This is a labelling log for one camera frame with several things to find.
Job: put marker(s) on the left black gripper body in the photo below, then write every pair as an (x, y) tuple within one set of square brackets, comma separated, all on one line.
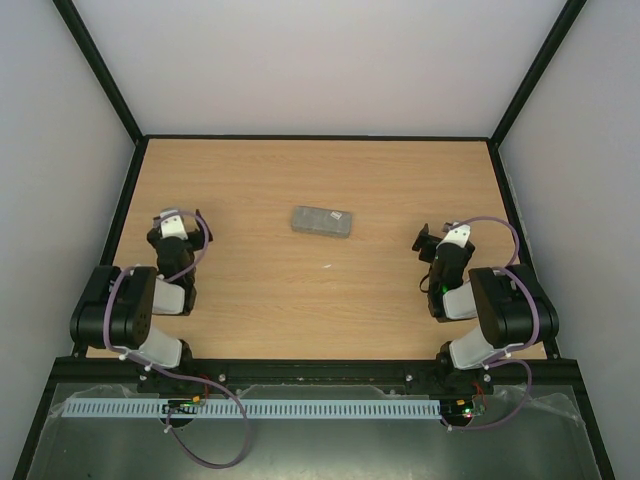
[(200, 241)]

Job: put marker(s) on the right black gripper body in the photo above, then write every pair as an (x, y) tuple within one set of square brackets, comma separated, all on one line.
[(428, 245)]

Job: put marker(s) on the grey glasses case green lining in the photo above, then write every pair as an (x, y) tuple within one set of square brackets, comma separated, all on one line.
[(321, 221)]

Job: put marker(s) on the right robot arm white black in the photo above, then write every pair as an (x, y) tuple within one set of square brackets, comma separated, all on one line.
[(512, 309)]

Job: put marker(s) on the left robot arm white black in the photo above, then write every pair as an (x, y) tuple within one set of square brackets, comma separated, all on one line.
[(116, 309)]

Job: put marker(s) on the right controller board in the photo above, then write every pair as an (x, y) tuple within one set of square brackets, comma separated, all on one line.
[(466, 408)]

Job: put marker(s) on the controller board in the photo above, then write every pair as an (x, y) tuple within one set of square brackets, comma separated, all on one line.
[(466, 408), (186, 406)]

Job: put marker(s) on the left controller board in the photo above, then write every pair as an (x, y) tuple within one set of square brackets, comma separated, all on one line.
[(186, 406)]

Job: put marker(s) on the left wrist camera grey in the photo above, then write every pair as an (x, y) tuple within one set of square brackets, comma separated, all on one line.
[(169, 223)]

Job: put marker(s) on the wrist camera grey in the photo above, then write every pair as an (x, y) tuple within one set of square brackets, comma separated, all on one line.
[(169, 223), (456, 233)]

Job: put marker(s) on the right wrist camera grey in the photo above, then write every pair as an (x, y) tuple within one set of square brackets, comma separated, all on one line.
[(456, 233)]

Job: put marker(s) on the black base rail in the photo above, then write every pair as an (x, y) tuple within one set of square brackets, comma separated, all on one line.
[(422, 377)]

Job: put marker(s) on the black aluminium frame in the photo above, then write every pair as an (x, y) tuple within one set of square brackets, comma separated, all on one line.
[(74, 23)]

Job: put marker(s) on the light blue slotted cable duct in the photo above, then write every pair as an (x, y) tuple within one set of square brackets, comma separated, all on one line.
[(261, 409)]

